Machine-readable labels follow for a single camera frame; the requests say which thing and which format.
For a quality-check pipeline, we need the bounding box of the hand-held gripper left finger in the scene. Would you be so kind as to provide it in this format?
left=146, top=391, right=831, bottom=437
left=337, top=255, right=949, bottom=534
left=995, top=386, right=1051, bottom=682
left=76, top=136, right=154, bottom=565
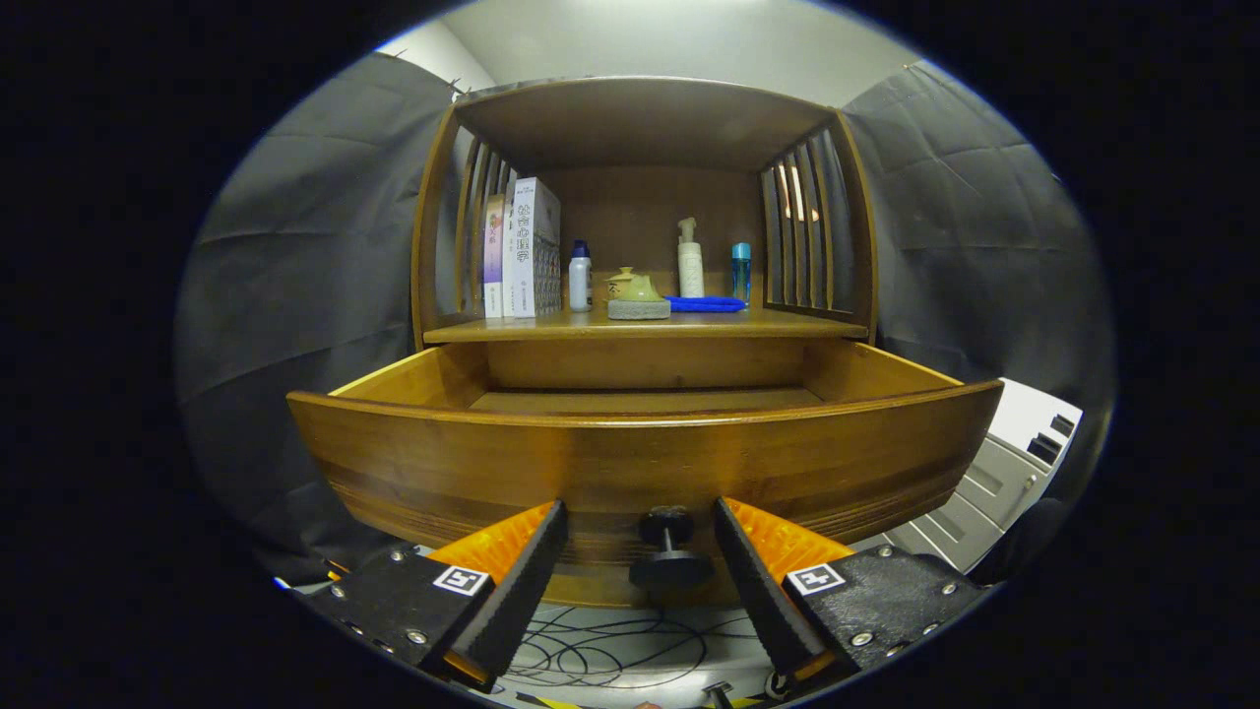
left=295, top=498, right=570, bottom=692

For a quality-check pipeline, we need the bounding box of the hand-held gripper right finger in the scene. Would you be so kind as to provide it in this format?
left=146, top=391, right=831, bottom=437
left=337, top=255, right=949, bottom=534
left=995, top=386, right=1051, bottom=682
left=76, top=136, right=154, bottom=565
left=714, top=495, right=990, bottom=695

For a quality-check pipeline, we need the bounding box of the black drawer knob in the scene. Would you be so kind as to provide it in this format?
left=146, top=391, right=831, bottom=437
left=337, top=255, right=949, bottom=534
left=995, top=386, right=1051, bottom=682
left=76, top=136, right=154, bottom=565
left=628, top=505, right=716, bottom=593

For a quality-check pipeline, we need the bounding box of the brown wooden drawer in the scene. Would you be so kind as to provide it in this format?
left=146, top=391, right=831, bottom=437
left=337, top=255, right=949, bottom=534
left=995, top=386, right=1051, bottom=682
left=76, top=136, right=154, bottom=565
left=285, top=338, right=1005, bottom=609

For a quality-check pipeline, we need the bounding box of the green handled grey sponge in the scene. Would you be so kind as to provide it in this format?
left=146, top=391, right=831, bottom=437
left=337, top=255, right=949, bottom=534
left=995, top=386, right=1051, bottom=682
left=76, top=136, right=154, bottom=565
left=606, top=274, right=672, bottom=321

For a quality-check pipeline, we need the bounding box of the brown wooden countertop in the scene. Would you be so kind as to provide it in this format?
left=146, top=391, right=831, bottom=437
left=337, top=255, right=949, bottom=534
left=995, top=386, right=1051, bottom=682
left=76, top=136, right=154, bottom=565
left=423, top=300, right=869, bottom=344

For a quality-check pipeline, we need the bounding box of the brown wooden cabinet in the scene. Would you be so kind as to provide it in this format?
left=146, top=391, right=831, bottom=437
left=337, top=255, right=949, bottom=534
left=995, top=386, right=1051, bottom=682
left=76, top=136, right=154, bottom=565
left=410, top=76, right=880, bottom=346

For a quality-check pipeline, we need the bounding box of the white bottle with blue cap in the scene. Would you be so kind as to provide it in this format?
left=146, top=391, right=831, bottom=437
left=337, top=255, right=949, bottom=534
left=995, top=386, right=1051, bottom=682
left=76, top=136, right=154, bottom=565
left=568, top=240, right=595, bottom=313

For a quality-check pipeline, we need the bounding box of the white pump bottle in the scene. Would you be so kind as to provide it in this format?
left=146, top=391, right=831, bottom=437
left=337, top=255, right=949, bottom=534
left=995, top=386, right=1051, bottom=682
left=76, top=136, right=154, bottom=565
left=676, top=218, right=706, bottom=298

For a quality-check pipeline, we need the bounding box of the purple and white book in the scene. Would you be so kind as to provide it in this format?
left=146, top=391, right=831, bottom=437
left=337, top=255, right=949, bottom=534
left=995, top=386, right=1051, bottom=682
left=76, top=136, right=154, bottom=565
left=481, top=194, right=507, bottom=319

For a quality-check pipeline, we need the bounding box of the large white book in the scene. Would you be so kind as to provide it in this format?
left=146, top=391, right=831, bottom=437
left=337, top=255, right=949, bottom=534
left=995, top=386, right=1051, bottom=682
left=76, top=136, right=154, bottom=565
left=504, top=177, right=563, bottom=318

